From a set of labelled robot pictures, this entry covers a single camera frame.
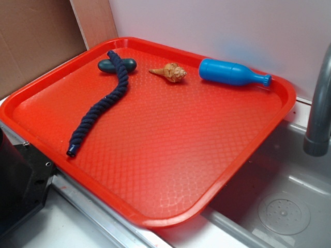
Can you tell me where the brown spiral seashell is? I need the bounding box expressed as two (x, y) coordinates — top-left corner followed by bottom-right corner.
(149, 63), (187, 83)

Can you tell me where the blue plastic toy bottle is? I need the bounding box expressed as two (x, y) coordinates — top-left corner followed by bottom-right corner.
(199, 58), (272, 87)

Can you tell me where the dark green oval stone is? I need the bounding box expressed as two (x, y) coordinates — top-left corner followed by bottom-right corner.
(98, 58), (137, 74)

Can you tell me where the brown cardboard panel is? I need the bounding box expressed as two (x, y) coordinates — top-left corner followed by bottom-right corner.
(1, 1), (118, 99)

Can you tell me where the dark blue twisted rope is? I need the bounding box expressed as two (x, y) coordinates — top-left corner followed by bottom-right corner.
(66, 50), (129, 158)

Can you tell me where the grey faucet spout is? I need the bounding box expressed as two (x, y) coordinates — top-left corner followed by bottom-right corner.
(304, 47), (330, 157)

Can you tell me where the grey toy sink basin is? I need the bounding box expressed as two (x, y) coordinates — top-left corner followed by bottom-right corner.
(158, 122), (330, 247)

